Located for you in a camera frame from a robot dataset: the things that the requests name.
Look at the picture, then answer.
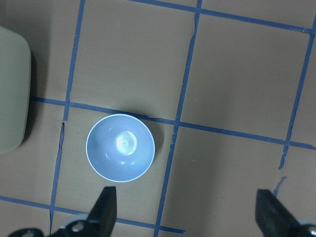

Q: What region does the blue bowl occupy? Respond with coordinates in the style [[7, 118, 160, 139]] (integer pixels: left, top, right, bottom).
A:
[[85, 114, 156, 183]]

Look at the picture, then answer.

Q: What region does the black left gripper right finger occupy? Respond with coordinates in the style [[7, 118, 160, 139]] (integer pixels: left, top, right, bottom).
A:
[[255, 189, 301, 237]]

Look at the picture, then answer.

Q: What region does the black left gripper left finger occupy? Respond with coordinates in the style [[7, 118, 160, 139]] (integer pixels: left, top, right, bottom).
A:
[[86, 186, 117, 237]]

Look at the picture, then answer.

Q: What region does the white chrome toaster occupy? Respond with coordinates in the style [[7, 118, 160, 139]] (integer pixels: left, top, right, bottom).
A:
[[0, 27, 31, 155]]

